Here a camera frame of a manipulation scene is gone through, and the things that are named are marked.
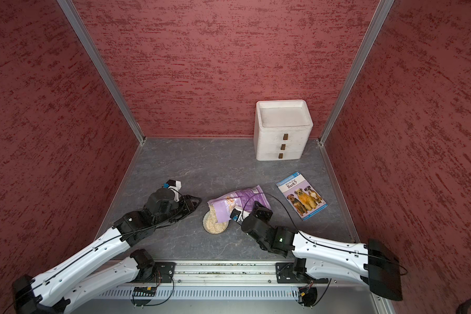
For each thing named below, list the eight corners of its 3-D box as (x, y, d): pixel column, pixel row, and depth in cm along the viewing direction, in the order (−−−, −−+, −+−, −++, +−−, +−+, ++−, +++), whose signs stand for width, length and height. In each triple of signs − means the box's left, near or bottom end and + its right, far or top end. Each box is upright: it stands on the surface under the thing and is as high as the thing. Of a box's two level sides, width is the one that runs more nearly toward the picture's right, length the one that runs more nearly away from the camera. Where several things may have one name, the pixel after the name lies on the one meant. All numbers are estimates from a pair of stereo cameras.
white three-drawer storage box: (255, 161, 112) (258, 127, 92) (253, 134, 127) (256, 99, 106) (301, 161, 113) (315, 127, 92) (294, 134, 127) (305, 99, 107)
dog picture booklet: (303, 221, 90) (304, 219, 88) (275, 184, 103) (276, 182, 101) (327, 206, 94) (328, 205, 93) (298, 173, 107) (298, 171, 106)
